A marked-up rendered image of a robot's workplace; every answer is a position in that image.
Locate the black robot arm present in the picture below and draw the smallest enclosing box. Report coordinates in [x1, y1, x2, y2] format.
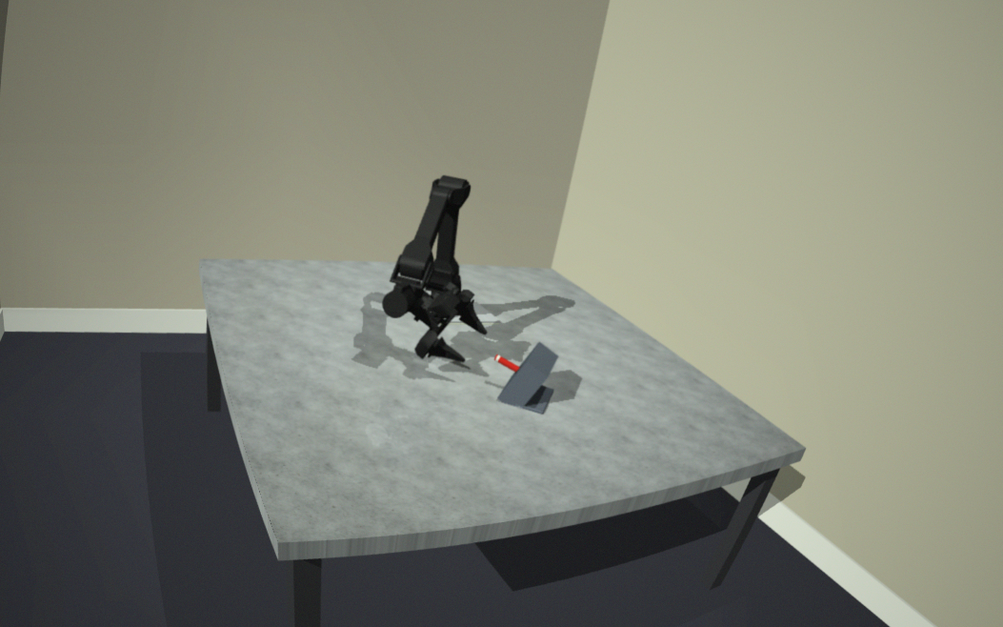
[382, 175, 471, 322]

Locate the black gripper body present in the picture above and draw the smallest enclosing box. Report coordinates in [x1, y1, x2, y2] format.
[411, 290, 474, 359]

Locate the dark red peg with white band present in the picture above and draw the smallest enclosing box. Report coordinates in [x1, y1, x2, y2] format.
[494, 355, 520, 373]

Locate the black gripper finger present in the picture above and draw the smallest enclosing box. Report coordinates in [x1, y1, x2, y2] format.
[459, 300, 487, 335]
[428, 336, 465, 363]

